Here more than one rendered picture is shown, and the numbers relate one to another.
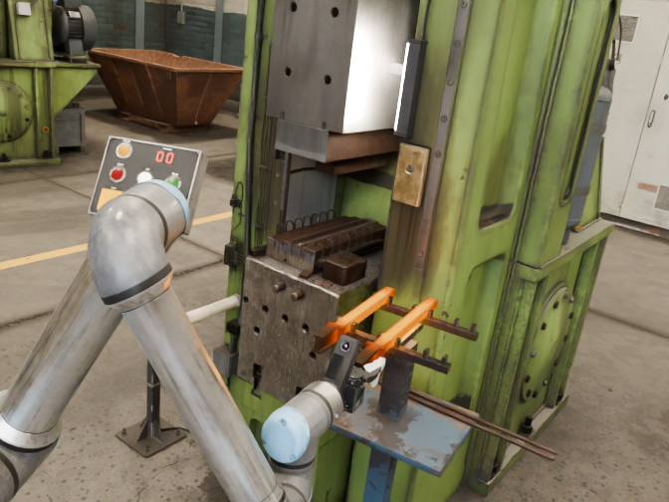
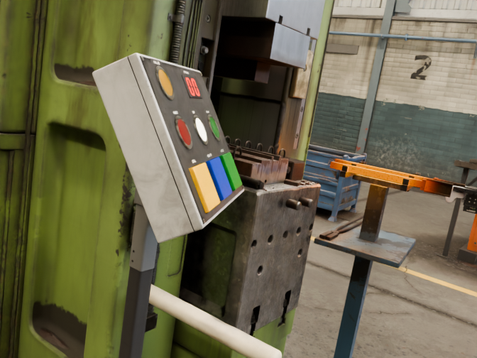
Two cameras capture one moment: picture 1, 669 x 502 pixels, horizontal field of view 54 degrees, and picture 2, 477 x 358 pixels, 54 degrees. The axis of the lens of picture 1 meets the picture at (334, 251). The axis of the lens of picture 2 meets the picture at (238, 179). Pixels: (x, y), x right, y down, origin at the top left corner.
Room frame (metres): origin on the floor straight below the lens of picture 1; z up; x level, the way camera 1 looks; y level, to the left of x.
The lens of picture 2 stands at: (2.04, 1.52, 1.16)
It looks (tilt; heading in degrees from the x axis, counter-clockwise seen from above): 10 degrees down; 270
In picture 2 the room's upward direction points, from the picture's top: 9 degrees clockwise
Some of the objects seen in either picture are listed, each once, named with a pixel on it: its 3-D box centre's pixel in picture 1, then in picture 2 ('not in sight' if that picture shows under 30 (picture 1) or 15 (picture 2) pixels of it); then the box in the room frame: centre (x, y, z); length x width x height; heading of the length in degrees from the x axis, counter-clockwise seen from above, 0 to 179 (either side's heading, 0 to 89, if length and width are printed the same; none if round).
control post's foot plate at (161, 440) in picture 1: (151, 426); not in sight; (2.20, 0.64, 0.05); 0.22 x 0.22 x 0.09; 55
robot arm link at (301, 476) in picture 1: (288, 479); not in sight; (1.03, 0.03, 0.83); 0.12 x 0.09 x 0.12; 176
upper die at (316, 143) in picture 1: (342, 134); (233, 42); (2.12, 0.02, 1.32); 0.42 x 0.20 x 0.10; 145
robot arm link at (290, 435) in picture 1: (297, 426); not in sight; (1.05, 0.03, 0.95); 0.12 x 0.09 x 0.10; 153
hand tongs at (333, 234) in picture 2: (446, 408); (351, 224); (1.54, -0.36, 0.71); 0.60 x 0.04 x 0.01; 59
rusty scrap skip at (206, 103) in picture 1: (163, 91); not in sight; (8.75, 2.50, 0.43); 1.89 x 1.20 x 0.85; 55
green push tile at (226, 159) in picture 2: not in sight; (228, 171); (2.06, 0.57, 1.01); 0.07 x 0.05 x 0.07; 80
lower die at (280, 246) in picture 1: (330, 239); (216, 155); (2.12, 0.02, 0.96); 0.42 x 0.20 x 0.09; 145
